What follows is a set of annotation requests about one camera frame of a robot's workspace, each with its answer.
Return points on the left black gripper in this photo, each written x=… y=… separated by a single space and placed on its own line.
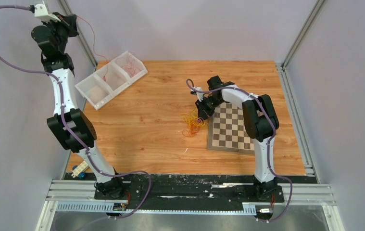
x=69 y=23

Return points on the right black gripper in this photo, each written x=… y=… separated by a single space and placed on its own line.
x=204 y=112

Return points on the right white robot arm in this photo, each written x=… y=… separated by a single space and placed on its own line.
x=260 y=123

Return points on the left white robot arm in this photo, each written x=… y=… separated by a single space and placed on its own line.
x=69 y=125

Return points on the wooden chessboard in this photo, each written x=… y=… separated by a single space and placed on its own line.
x=226 y=131

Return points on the white three-compartment tray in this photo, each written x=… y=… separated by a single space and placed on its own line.
x=111 y=79

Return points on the white blue toy car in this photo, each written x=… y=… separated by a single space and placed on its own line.
x=78 y=171

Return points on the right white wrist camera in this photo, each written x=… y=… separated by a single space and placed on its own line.
x=198 y=92

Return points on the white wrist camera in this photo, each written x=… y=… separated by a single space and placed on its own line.
x=41 y=12
x=198 y=92

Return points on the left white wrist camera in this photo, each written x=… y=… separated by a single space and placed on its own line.
x=41 y=12

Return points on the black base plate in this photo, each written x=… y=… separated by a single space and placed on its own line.
x=187 y=192

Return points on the aluminium frame rail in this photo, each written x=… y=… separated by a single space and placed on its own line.
x=73 y=195

